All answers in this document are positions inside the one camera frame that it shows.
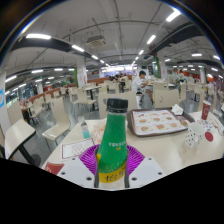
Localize green drink bottle black cap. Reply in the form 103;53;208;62
93;97;131;185

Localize white paper leaflet red border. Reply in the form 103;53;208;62
60;137;97;161

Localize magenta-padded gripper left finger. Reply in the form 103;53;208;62
56;144;102;189

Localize cream chair with metal legs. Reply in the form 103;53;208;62
97;90;138;120
152;87;181;110
41;96;72;149

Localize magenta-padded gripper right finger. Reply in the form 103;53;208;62
124;145;167;189

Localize white mug with dark dots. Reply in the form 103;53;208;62
184;122;206;150

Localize printed paper tray liner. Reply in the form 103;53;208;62
131;109;191;136

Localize red paper cup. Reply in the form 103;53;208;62
200;99;213;121

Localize ceiling air conditioner unit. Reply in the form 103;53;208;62
85;34;108;48

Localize ceiling strip lights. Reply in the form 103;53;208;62
3;7;224;96

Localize crumpled white napkin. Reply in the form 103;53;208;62
171;103;185;116

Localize small teal sanitizer bottle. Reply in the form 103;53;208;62
79;119;92;140

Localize person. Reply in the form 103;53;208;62
130;70;155;105

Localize flat round red coaster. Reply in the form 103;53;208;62
204;131;215;143

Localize patterned paper sheet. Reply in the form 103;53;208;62
201;117;224;136

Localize group of cream chairs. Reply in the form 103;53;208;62
6;75;224;126

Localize dark food tray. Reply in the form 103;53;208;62
126;107;196;138

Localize cream dining table black leg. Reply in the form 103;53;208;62
3;118;42;166

